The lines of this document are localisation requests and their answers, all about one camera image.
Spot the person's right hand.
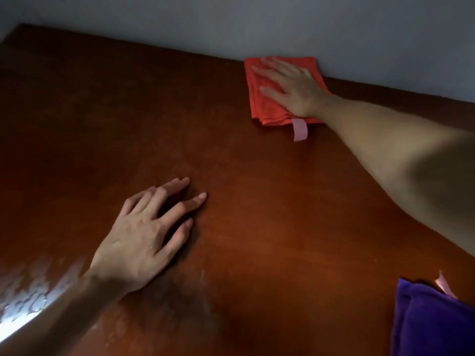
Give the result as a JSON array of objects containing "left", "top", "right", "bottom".
[{"left": 251, "top": 57, "right": 334, "bottom": 119}]

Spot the person's left hand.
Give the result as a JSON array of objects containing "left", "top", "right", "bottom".
[{"left": 87, "top": 177, "right": 208, "bottom": 297}]

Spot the person's right forearm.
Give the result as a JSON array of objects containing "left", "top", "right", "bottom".
[{"left": 315, "top": 96, "right": 475, "bottom": 256}]

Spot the purple cloth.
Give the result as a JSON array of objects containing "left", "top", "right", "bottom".
[{"left": 389, "top": 270, "right": 475, "bottom": 356}]

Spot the brown wooden table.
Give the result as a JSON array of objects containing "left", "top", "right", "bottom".
[{"left": 0, "top": 24, "right": 475, "bottom": 356}]

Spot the red cloth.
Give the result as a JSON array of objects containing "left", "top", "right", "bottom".
[{"left": 243, "top": 56, "right": 333, "bottom": 142}]

